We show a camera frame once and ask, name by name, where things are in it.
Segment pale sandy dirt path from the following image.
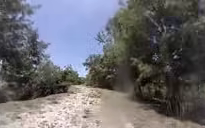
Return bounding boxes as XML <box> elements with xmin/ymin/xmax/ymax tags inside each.
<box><xmin>0</xmin><ymin>84</ymin><xmax>205</xmax><ymax>128</ymax></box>

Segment dense green trees and bushes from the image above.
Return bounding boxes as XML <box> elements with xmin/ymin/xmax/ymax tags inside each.
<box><xmin>83</xmin><ymin>0</ymin><xmax>205</xmax><ymax>127</ymax></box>
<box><xmin>0</xmin><ymin>0</ymin><xmax>86</xmax><ymax>105</ymax></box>

